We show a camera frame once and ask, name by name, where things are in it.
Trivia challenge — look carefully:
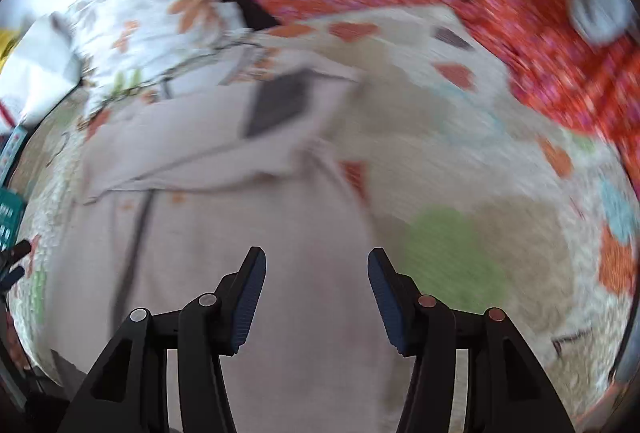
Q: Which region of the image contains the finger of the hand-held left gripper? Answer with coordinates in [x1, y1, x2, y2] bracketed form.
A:
[0, 267, 26, 290]
[0, 240, 31, 260]

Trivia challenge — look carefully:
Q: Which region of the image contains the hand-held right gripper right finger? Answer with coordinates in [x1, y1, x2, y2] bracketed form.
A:
[367, 249, 576, 433]

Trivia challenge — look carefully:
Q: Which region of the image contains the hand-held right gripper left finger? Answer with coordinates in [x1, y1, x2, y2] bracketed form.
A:
[60, 246, 267, 433]

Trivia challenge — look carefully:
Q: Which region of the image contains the pale pink knit garment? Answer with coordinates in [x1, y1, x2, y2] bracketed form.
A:
[47, 58, 416, 433]

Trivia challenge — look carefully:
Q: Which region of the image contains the teal box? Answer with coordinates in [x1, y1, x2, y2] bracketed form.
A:
[0, 185, 28, 254]

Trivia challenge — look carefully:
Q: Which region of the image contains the white box with coloured dots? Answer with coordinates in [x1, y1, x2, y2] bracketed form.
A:
[0, 125, 28, 188]

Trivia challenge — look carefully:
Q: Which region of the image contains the heart pattern quilted blanket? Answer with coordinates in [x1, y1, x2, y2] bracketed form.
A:
[10, 5, 636, 433]

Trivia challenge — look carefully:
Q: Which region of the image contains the white paper bag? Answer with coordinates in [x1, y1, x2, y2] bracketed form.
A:
[0, 13, 83, 134]

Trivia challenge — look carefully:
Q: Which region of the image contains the yellow plastic bag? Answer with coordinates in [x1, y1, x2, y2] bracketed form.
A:
[0, 28, 21, 68]

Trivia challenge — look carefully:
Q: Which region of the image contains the white floral pillow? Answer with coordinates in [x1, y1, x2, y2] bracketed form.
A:
[70, 0, 281, 114]

